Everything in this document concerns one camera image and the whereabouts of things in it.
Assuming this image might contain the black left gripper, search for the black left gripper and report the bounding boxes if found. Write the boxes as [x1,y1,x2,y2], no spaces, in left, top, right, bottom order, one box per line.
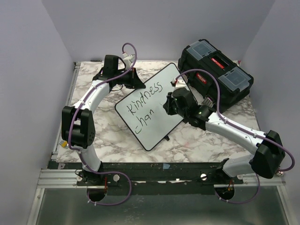
[114,68,146,90]

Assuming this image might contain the white framed whiteboard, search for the white framed whiteboard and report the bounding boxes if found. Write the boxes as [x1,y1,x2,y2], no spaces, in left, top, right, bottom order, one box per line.
[115,63,183,151]

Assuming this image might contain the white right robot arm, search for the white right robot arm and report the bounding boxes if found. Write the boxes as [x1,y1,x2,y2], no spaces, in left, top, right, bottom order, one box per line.
[163,88,285,184]

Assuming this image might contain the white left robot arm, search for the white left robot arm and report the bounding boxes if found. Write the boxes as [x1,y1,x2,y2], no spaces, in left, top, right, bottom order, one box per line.
[61,52,145,185]

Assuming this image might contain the black red toolbox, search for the black red toolbox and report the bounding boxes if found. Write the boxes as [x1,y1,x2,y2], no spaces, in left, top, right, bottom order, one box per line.
[178,39,254,113]

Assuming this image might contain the yellow small object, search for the yellow small object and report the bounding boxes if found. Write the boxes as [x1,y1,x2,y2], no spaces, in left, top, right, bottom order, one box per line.
[59,140,68,149]

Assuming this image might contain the copper pipe fitting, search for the copper pipe fitting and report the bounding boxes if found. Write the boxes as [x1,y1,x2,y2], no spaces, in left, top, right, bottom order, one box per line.
[277,171,285,177]

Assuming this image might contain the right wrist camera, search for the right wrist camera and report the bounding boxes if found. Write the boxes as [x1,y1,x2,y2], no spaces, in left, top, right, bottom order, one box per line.
[171,78,187,90]

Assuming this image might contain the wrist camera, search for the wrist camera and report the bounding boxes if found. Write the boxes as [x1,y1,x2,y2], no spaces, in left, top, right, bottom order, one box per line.
[122,52,135,69]
[171,78,187,90]

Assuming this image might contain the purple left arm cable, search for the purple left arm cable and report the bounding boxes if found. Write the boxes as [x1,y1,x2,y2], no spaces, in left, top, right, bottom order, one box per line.
[69,42,132,207]

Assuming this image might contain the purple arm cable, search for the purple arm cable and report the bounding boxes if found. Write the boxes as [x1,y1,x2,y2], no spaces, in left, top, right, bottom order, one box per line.
[69,42,132,207]
[171,68,296,204]

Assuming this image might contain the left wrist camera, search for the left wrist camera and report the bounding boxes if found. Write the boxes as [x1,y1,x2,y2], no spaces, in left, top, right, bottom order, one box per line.
[122,52,135,69]

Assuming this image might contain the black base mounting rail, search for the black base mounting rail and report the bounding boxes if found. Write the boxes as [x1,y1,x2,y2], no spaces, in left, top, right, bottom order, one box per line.
[48,163,243,195]

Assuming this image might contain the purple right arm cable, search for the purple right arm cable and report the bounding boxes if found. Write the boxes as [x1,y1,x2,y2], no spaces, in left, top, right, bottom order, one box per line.
[171,68,296,204]

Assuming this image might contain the aluminium frame rail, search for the aluminium frame rail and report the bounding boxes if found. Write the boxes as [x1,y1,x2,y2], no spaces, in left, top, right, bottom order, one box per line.
[35,61,82,188]

